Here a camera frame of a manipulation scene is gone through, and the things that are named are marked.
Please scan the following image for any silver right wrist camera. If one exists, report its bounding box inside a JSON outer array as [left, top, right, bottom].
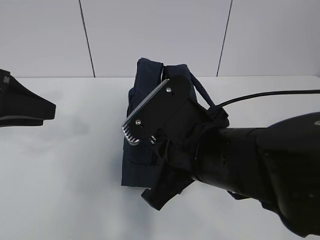
[[122, 75, 191, 146]]

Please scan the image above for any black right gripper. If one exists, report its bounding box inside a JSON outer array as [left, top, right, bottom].
[[141, 99, 225, 211]]

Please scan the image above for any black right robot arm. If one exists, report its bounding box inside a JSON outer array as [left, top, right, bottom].
[[142, 100, 320, 237]]

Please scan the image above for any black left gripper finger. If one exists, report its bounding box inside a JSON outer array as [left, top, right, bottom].
[[0, 69, 56, 120], [0, 115, 44, 128]]

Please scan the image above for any dark blue lunch bag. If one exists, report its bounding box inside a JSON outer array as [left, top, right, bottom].
[[121, 58, 215, 189]]

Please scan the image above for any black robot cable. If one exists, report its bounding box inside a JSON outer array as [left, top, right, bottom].
[[214, 89, 320, 108]]

